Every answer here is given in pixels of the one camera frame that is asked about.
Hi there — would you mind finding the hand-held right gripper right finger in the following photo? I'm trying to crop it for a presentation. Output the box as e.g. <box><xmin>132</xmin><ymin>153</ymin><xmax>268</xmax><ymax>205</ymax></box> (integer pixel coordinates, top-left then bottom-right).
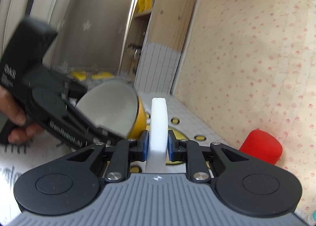
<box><xmin>167</xmin><ymin>130</ymin><xmax>250</xmax><ymax>183</ymax></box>

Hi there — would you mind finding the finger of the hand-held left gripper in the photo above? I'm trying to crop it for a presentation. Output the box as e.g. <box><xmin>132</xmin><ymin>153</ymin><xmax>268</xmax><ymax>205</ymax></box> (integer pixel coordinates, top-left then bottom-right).
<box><xmin>66</xmin><ymin>103</ymin><xmax>125</xmax><ymax>145</ymax></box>
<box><xmin>39</xmin><ymin>68</ymin><xmax>88</xmax><ymax>98</ymax></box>

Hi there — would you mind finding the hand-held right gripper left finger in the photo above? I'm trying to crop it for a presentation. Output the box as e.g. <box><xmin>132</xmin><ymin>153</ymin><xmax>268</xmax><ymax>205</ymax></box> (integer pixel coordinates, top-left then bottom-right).
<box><xmin>66</xmin><ymin>130</ymin><xmax>149</xmax><ymax>183</ymax></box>

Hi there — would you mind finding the white sponge block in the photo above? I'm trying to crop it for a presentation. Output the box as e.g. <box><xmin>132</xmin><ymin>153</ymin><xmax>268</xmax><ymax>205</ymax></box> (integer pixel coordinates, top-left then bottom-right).
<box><xmin>146</xmin><ymin>98</ymin><xmax>169</xmax><ymax>173</ymax></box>

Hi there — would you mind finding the yellow bowl with white inside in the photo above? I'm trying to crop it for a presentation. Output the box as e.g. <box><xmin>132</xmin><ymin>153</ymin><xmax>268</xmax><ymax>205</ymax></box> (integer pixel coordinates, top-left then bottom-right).
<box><xmin>75</xmin><ymin>80</ymin><xmax>149</xmax><ymax>140</ymax></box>

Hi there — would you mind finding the person's left hand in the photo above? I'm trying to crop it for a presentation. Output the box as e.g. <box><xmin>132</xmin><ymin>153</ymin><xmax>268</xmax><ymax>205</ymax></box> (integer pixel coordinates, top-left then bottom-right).
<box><xmin>0</xmin><ymin>85</ymin><xmax>45</xmax><ymax>144</ymax></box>

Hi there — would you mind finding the yellow booklet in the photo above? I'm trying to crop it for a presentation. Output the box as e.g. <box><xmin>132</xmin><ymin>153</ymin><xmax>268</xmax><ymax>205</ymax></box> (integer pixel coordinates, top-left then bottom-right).
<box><xmin>70</xmin><ymin>71</ymin><xmax>114</xmax><ymax>81</ymax></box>

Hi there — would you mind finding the grey flowered curtain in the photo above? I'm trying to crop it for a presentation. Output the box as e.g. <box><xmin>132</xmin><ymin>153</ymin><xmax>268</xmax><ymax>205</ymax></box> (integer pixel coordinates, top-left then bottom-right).
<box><xmin>0</xmin><ymin>0</ymin><xmax>139</xmax><ymax>81</ymax></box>

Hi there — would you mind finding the black and metal tool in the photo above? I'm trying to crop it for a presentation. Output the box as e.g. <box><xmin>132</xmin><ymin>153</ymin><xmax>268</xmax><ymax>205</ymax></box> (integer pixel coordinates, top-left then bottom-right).
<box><xmin>126</xmin><ymin>43</ymin><xmax>142</xmax><ymax>57</ymax></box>

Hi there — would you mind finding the red cylindrical speaker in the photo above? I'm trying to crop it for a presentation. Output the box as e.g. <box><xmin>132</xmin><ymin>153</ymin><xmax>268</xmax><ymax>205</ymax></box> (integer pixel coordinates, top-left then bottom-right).
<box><xmin>239</xmin><ymin>128</ymin><xmax>283</xmax><ymax>166</ymax></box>

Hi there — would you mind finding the yellow plastic reel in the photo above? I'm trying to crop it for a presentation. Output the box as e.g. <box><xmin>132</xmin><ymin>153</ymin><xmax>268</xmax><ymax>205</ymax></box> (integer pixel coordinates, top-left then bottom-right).
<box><xmin>137</xmin><ymin>0</ymin><xmax>155</xmax><ymax>14</ymax></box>

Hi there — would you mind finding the wooden shelf unit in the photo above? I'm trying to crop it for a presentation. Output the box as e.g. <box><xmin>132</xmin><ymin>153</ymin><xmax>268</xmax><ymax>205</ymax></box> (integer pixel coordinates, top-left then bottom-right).
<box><xmin>118</xmin><ymin>0</ymin><xmax>199</xmax><ymax>94</ymax></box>

